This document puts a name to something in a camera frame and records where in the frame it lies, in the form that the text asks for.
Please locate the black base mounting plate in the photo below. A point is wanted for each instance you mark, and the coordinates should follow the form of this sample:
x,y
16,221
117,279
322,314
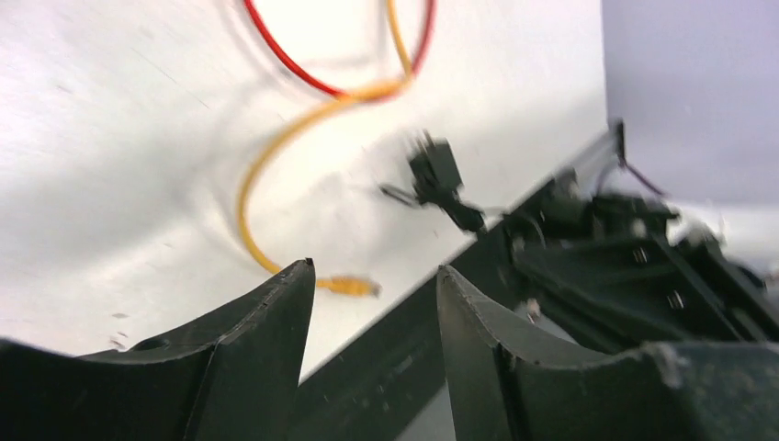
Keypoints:
x,y
380,383

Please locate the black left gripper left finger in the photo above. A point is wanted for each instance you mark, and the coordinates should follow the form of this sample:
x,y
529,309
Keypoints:
x,y
231,374

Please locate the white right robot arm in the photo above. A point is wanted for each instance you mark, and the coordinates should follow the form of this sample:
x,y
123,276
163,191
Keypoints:
x,y
602,268

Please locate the small black wall plug adapter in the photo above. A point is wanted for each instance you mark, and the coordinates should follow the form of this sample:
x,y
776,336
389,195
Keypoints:
x,y
436,178

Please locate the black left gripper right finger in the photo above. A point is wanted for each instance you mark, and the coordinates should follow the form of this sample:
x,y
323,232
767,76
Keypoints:
x,y
510,380

